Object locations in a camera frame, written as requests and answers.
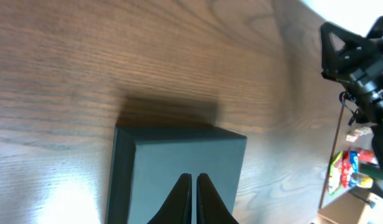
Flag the cardboard box background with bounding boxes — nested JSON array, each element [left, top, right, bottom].
[[310, 189, 376, 224]]

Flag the black gift box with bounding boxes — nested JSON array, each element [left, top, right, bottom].
[[106, 126, 247, 223]]

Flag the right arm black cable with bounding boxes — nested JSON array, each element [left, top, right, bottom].
[[339, 91, 362, 127]]

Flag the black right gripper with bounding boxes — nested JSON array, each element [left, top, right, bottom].
[[320, 16, 383, 95]]

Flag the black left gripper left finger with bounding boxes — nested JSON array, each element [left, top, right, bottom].
[[148, 173, 192, 224]]

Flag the colourful snack pile background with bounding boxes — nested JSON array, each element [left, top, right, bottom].
[[326, 126, 379, 196]]

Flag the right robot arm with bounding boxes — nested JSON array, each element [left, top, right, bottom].
[[320, 16, 383, 170]]

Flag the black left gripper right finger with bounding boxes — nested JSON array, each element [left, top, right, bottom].
[[196, 173, 238, 224]]

